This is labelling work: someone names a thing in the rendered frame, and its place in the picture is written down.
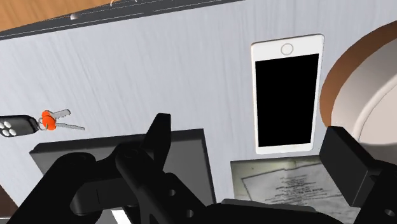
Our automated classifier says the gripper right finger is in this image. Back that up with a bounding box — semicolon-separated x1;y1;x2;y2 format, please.
319;125;397;224

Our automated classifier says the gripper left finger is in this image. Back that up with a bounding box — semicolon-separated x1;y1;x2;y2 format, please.
6;113;206;224

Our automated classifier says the dark grey flat box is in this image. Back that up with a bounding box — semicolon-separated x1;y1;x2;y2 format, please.
29;128;217;224

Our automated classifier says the brown and white bowl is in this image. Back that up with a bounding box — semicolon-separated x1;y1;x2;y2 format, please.
319;20;397;147

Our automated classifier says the old printed paper document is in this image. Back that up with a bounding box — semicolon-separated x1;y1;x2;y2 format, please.
230;155;363;224

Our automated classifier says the white smartphone with black screen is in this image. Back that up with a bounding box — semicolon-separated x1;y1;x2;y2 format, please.
250;33;325;155

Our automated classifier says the pale grey desk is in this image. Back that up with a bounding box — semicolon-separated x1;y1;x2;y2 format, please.
0;0;397;224

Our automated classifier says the black key fob with keys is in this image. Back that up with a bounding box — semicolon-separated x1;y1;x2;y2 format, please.
0;108;86;138

